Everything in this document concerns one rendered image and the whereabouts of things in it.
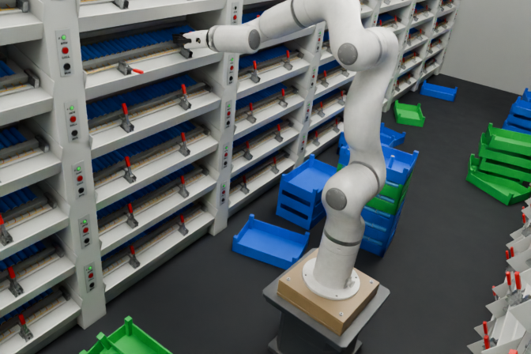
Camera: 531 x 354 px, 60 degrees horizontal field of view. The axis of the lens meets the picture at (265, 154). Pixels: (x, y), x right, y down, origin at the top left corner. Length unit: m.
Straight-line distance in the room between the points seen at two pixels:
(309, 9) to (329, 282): 0.82
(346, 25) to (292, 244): 1.27
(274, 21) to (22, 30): 0.64
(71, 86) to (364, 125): 0.79
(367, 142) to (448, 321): 1.02
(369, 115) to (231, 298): 1.01
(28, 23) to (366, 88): 0.85
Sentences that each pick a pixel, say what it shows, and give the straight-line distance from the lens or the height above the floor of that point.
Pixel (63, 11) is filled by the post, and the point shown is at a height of 1.10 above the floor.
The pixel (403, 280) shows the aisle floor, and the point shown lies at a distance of 2.18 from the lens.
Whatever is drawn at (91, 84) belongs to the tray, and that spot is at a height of 0.89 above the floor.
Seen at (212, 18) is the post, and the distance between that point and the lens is 1.79.
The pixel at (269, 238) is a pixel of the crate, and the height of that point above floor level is 0.00.
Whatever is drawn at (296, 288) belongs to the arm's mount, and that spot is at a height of 0.34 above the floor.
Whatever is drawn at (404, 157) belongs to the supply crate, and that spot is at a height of 0.43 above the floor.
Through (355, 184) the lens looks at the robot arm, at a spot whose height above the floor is 0.75.
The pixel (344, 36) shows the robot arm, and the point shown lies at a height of 1.13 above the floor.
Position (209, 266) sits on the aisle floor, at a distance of 2.04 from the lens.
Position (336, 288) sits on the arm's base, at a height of 0.35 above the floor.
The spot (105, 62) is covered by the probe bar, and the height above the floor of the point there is 0.93.
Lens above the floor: 1.39
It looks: 29 degrees down
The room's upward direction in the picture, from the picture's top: 6 degrees clockwise
